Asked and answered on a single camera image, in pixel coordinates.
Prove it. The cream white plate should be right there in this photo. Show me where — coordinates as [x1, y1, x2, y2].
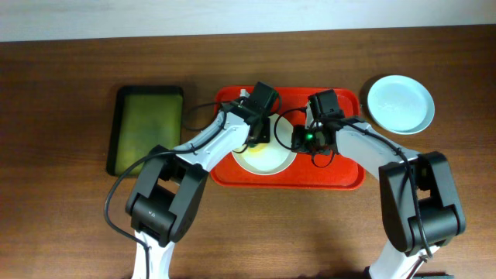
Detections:
[232, 114, 297, 175]

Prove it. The light blue plate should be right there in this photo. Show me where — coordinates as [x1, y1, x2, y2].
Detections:
[367, 75, 436, 135]

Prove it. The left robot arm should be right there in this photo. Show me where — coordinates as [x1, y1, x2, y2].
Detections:
[125, 82, 281, 278]

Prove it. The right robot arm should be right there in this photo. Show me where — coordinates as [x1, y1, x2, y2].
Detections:
[291, 89, 467, 278]

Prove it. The red plastic tray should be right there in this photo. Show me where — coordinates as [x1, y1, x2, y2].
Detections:
[211, 86, 366, 191]

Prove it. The black tray with green mat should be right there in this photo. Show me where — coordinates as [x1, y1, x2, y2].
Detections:
[105, 85, 184, 176]

